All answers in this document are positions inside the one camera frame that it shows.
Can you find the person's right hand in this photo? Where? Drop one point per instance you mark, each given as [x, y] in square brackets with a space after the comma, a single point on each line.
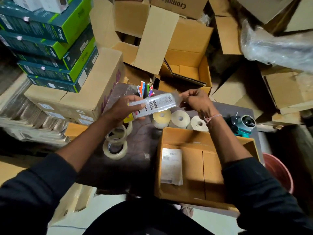
[200, 102]

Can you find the person's left hand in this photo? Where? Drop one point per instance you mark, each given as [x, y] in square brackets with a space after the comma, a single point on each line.
[119, 110]

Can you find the white label roll brown core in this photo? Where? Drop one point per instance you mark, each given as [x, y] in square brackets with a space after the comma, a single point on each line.
[198, 124]

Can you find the bunch of coloured pens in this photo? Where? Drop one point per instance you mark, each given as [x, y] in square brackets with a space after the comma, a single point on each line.
[143, 86]

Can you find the clear pen packet yellow label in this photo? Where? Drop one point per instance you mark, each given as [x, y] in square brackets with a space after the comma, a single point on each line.
[159, 103]

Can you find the yellowish label roll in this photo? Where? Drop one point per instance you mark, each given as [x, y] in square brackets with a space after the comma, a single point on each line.
[161, 119]

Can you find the brown supply box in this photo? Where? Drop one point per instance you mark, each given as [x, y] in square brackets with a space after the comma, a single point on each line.
[195, 168]

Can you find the white label sheet bundle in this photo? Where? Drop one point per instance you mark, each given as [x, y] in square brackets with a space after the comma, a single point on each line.
[171, 166]

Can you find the person's right forearm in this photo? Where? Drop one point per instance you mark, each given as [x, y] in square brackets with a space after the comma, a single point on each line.
[225, 144]

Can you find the person's left forearm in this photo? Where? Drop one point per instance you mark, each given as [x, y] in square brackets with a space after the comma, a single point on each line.
[80, 146]

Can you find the green teal product box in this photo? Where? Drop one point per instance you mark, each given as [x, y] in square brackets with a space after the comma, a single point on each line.
[44, 72]
[78, 51]
[36, 24]
[29, 44]
[53, 84]

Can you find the flat brown cardboard piece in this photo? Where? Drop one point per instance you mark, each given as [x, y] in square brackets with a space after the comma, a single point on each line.
[228, 36]

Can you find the stack of flattened cardboard sheets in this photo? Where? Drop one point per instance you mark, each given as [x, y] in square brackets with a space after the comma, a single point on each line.
[24, 115]

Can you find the person's foot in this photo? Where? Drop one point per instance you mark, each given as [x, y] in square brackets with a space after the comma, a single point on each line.
[188, 211]

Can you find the large flat cardboard panel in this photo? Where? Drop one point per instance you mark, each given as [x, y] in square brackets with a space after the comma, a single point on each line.
[9, 168]

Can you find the white product box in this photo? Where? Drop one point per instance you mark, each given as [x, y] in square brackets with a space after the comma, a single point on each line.
[27, 2]
[52, 3]

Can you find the pale wrist thread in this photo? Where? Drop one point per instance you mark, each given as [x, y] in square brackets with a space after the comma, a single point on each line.
[214, 117]

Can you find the black mesh pen holder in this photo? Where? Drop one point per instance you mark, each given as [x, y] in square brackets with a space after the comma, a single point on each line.
[146, 94]

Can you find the folded flat brown carton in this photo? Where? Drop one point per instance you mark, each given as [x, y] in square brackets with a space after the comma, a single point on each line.
[229, 90]

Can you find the large carton purple print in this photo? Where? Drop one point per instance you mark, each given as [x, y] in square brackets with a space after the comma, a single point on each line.
[85, 92]

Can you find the teal tape dispenser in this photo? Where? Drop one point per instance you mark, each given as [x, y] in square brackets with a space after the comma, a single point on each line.
[244, 124]

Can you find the small orange carton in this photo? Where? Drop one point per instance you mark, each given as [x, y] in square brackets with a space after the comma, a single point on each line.
[74, 129]

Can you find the open orange carton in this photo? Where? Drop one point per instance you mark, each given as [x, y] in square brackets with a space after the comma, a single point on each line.
[190, 34]

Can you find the tilted brown carton plastic patch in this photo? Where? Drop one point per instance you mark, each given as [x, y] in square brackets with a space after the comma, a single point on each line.
[283, 90]

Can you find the small brown carton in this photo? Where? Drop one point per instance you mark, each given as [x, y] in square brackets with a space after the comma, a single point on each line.
[286, 118]

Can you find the clear plastic wrapped bundle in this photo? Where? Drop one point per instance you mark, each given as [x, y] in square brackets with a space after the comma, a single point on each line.
[276, 51]

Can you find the printed brown carton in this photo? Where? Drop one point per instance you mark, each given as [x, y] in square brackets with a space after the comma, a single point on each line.
[181, 6]

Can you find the red plastic bucket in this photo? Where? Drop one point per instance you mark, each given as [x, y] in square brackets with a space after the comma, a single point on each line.
[278, 171]

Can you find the black printed shirt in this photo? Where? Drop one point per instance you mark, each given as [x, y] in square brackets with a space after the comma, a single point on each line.
[146, 220]

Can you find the open pale carton blue mark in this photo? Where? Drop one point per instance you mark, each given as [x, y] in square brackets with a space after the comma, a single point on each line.
[264, 7]

